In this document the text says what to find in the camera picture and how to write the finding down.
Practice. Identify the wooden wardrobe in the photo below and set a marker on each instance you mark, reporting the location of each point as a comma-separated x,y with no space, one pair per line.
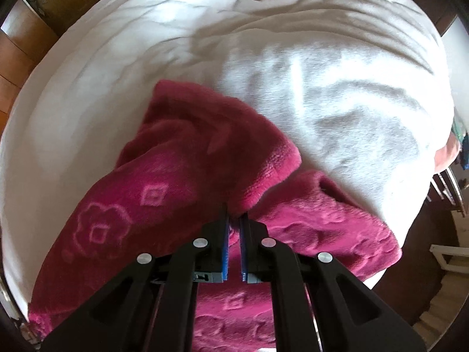
29,28

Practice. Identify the magenta fleece pants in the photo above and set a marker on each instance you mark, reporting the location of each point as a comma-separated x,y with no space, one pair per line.
196,156

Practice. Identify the white bed blanket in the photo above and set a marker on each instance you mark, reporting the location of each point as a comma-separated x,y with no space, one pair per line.
362,87

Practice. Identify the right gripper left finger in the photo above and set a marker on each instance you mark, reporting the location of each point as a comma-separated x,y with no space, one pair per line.
150,305

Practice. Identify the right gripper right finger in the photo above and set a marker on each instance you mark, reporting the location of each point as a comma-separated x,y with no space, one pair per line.
318,304

